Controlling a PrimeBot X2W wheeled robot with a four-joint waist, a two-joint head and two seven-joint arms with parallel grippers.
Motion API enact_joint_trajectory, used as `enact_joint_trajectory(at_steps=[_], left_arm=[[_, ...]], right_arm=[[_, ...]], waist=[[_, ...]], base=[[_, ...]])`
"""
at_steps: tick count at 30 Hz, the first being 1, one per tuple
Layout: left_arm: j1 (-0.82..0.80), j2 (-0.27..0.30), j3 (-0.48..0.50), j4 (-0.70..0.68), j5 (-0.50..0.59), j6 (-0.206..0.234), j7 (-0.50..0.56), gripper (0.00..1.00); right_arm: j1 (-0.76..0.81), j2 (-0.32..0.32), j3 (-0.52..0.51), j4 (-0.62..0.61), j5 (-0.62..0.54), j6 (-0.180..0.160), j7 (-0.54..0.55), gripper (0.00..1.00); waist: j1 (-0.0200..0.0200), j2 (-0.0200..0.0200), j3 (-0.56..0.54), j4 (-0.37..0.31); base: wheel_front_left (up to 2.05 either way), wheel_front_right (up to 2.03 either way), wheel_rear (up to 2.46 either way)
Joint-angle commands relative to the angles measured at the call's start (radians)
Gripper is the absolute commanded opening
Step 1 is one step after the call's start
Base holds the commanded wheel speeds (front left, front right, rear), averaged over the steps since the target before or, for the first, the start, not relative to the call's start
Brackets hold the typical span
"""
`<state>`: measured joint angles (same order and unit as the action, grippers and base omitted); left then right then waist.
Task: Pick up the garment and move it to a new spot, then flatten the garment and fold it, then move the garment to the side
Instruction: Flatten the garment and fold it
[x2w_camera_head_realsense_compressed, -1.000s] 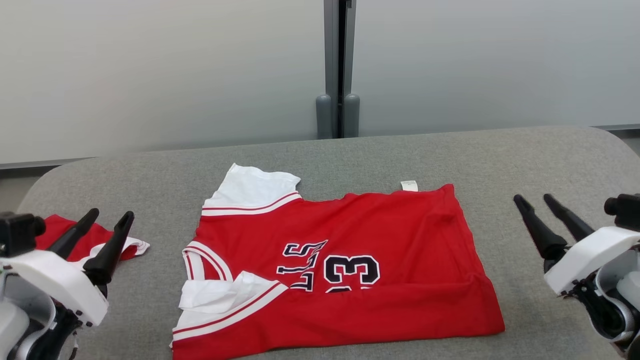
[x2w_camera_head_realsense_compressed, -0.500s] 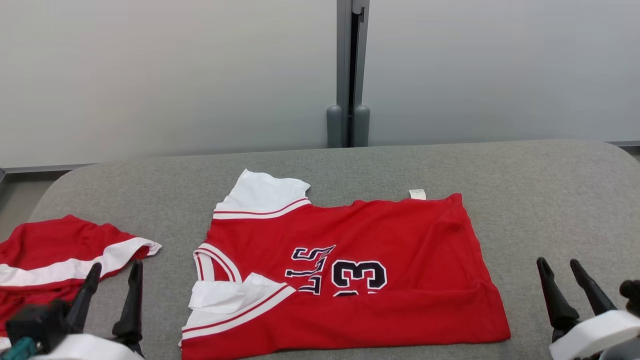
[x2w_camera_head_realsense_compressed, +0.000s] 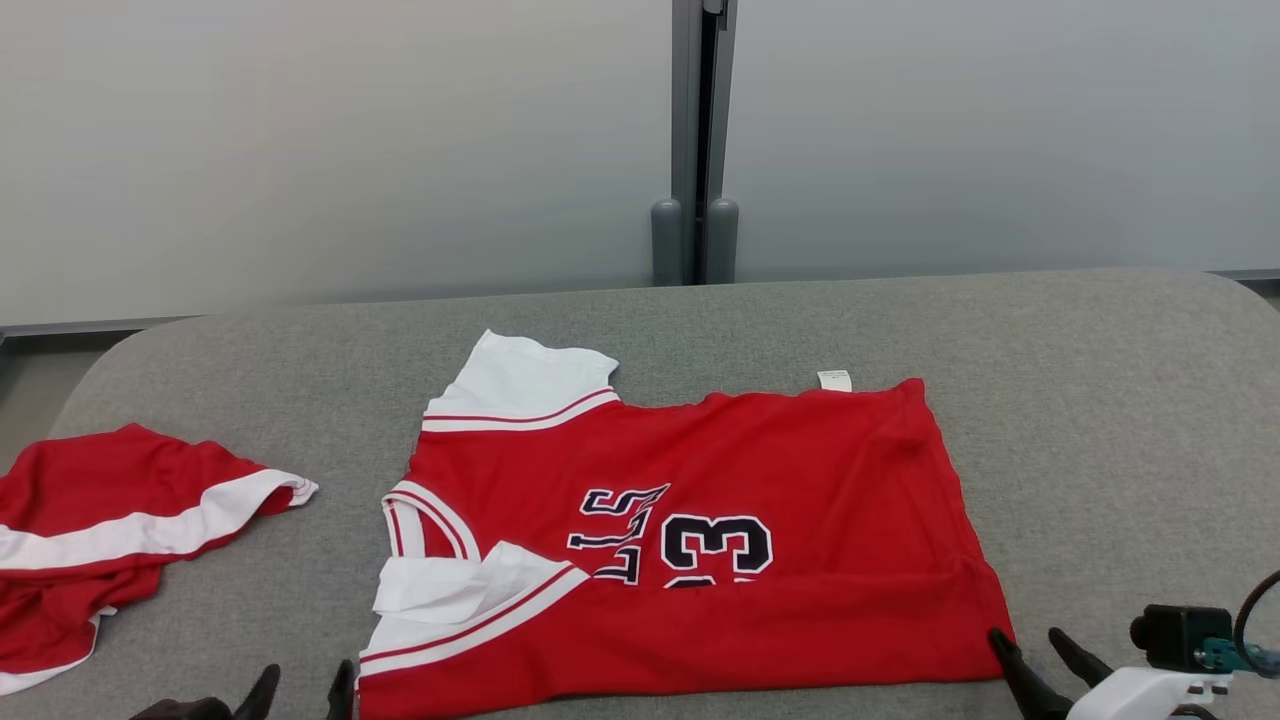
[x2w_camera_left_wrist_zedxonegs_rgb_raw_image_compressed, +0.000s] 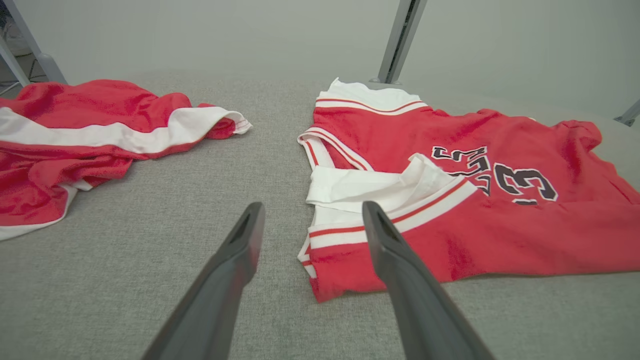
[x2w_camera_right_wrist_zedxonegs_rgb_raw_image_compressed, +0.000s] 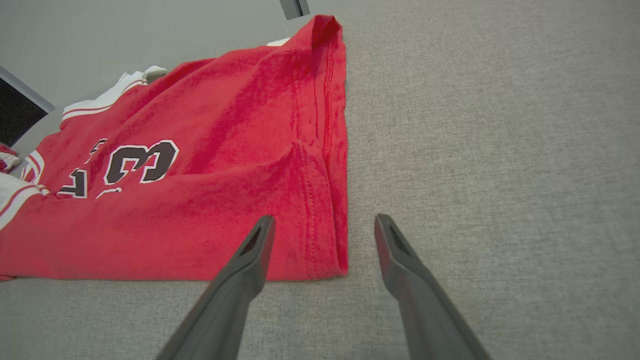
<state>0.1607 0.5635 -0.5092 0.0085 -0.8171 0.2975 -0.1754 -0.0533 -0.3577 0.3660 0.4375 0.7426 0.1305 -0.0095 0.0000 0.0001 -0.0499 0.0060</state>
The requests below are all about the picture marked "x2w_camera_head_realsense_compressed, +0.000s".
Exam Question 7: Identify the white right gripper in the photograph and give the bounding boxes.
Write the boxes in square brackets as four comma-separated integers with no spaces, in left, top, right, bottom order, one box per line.
[988,627,1233,720]

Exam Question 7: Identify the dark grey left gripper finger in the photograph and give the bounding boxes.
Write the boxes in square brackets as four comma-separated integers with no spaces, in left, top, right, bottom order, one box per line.
[233,663,282,720]
[325,658,357,720]

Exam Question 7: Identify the red white shorts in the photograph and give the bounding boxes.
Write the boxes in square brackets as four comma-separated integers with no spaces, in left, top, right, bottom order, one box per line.
[0,423,319,698]

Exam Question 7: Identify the red white basketball jersey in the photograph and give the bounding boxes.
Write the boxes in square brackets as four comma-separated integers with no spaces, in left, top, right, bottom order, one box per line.
[357,328,1016,720]

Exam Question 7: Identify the white partition panel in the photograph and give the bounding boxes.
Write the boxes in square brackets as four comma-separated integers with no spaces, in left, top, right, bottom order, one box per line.
[0,0,676,326]
[735,0,1280,284]

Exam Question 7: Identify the teal right camera connector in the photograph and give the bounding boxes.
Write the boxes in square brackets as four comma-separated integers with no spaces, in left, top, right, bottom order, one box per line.
[1200,638,1280,676]

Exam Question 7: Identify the black right camera cable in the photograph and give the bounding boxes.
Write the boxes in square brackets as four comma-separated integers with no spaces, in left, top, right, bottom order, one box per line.
[1233,570,1280,656]

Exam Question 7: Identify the grey partition post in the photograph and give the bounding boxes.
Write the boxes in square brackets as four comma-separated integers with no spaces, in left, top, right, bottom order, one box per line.
[652,0,702,288]
[703,0,741,286]

